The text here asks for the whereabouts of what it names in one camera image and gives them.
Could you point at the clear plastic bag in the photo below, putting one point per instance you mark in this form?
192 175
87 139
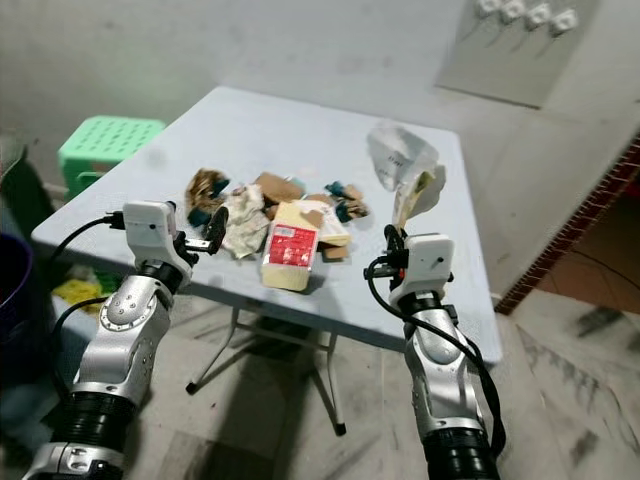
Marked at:
402 160

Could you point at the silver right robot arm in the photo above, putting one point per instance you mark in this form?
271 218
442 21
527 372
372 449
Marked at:
445 385

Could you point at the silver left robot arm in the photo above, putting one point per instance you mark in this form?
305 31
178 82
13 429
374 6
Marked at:
115 350

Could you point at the yellow trash scrap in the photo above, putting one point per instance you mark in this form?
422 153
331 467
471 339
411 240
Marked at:
78 292

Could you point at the dark blue rubbish bin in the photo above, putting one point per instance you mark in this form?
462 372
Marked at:
13 300

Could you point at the crumpled white tissue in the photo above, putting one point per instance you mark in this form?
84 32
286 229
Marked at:
246 222

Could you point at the crumpled brown wrapper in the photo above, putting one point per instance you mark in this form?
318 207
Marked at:
205 186

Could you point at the teal and brown wrapper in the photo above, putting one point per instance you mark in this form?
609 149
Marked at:
350 202

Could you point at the white paper box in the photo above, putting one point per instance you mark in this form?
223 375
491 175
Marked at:
332 228

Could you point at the brown cardboard piece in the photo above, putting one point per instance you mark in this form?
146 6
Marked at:
278 186

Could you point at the yellow and red carton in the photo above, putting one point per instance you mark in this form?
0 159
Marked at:
290 250

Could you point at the pale blue folding table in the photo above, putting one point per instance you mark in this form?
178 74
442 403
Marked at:
260 135

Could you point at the green plastic stool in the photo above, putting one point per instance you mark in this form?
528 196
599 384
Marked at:
110 145

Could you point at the red brick step edge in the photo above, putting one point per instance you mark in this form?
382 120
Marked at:
560 235

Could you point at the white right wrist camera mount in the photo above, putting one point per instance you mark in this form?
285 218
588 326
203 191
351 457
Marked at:
428 265

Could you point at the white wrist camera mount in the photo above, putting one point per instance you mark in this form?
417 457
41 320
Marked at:
150 230
428 265

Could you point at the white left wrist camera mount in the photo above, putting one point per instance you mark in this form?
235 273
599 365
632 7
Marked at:
150 230

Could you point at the grey wall panel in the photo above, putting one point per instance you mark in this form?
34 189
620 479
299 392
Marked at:
500 60

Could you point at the white wall knob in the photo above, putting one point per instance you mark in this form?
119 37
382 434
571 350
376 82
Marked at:
538 14
488 5
564 20
513 10

